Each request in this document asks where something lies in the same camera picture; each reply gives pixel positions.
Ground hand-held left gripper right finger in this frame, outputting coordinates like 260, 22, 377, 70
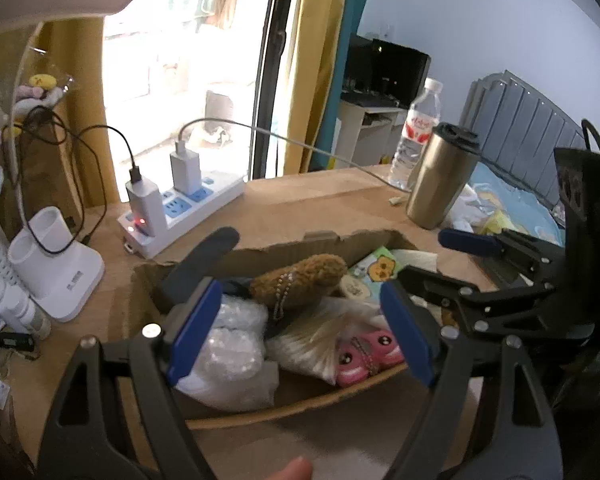
380, 280, 563, 480

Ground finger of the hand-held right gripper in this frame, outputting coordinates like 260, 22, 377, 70
439, 228, 566, 273
397, 266, 556, 333

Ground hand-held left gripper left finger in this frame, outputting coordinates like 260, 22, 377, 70
37, 277, 226, 480

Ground pink plush keychain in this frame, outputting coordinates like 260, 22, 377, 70
334, 327, 407, 388

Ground clear bubble wrap bag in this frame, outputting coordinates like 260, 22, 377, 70
174, 294, 282, 414

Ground green capybara print packet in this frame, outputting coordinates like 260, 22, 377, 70
347, 246, 402, 284

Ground cotton swab pack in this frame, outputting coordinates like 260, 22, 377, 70
265, 297, 382, 387

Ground brown plush toy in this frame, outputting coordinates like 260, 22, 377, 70
249, 254, 349, 319

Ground cardboard box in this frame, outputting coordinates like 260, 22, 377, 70
107, 230, 487, 431

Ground person's left hand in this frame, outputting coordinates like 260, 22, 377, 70
264, 457, 314, 480

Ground white plastic bag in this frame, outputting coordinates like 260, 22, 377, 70
447, 185, 496, 233

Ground yellow cloth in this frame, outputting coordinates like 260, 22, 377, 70
479, 207, 517, 237

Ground small round cream tin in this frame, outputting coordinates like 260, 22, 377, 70
342, 277, 374, 302

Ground blue printed bedding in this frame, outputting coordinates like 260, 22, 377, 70
462, 165, 567, 247

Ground steel tumbler with black lid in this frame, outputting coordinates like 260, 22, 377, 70
406, 122, 481, 231

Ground white power strip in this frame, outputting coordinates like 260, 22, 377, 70
117, 172, 246, 260

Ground clear water bottle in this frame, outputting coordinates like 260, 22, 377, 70
389, 77, 443, 191

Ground grey padded headboard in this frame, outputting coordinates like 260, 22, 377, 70
460, 71, 589, 211

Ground white desk lamp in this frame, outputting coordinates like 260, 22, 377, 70
0, 0, 154, 324

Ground white computer desk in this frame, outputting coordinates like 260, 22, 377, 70
337, 92, 412, 165

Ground black monitor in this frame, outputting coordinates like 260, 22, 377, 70
370, 39, 432, 104

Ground small black tool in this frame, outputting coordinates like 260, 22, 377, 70
0, 330, 36, 354

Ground yellow curtain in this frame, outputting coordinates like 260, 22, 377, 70
0, 15, 122, 211
282, 0, 352, 177

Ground teal curtain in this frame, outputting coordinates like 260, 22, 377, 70
325, 0, 377, 172

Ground clear bag of small toys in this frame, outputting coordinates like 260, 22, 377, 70
11, 45, 77, 112

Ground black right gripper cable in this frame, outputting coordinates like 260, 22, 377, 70
580, 119, 600, 159

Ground white charger with black cable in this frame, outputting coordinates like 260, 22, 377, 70
125, 180, 167, 239

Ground black charging cable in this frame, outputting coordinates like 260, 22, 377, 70
10, 105, 144, 257

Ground black window frame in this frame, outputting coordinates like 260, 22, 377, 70
249, 0, 307, 182

